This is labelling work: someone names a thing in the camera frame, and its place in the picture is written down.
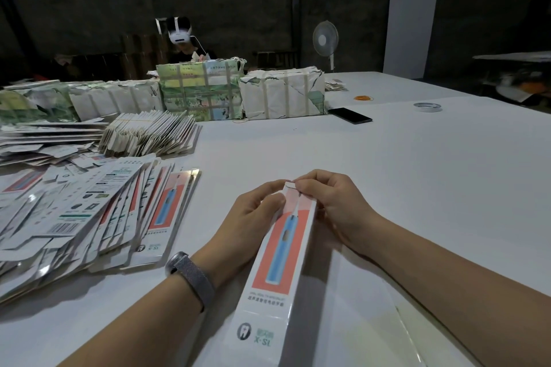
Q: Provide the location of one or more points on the person's left hand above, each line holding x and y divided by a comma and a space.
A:
241, 229

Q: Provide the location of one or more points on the person's right hand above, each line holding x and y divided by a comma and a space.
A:
344, 207

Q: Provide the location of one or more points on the white toothbrush carton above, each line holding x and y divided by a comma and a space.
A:
271, 294

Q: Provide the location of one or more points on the fanned stack of white cartons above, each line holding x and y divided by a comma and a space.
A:
148, 134

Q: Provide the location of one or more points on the pile of cartons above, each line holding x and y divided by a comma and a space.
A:
82, 212

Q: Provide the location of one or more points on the person's right forearm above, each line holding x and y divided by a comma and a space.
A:
465, 298

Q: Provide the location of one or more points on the person's left forearm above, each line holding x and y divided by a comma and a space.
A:
133, 328

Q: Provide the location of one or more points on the grey band wristwatch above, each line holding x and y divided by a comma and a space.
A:
191, 280

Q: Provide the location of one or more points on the black smartphone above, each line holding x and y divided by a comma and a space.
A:
349, 116

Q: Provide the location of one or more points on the small orange tape roll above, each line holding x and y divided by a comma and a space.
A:
362, 97

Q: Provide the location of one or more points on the small white paper stack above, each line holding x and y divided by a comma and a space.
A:
336, 85

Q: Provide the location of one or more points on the white tape roll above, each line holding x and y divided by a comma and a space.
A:
417, 107

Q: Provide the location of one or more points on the green printed wrapped bundle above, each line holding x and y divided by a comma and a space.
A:
201, 90

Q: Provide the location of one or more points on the dark wooden chair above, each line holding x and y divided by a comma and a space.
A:
275, 60

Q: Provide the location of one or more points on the white standing fan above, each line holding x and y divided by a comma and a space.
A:
325, 37

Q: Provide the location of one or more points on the white board panel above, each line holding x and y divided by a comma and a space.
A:
411, 27

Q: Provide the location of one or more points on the row of white wrapped bundles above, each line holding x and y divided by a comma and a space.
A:
82, 103

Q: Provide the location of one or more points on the cluttered side table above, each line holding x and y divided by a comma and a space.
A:
515, 78

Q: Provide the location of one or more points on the white head-mounted camera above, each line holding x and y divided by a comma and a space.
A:
179, 33

